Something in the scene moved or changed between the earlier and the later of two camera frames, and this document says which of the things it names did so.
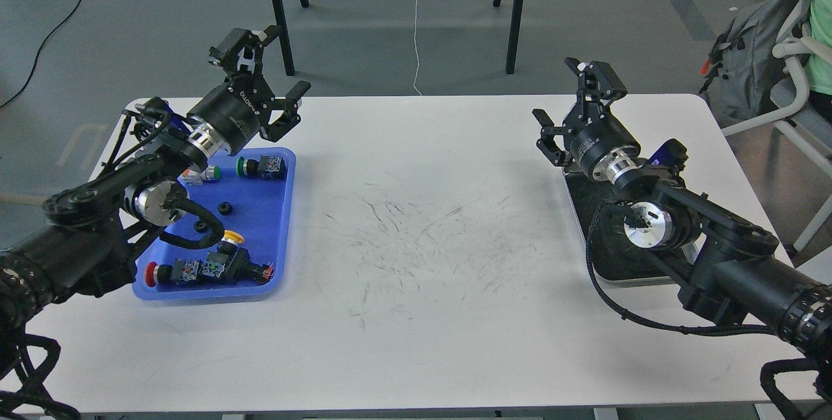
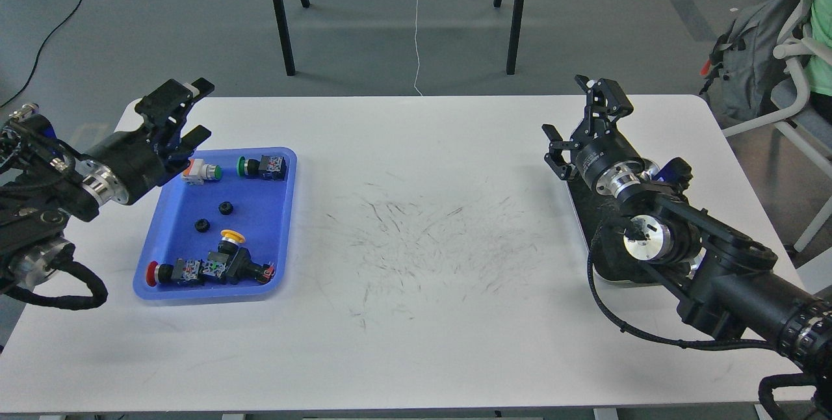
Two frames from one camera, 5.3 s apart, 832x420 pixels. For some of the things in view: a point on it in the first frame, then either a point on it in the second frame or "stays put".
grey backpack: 743,56 stays put
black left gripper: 234,109 → 139,162
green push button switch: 268,168 stays put
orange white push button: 193,175 stays put
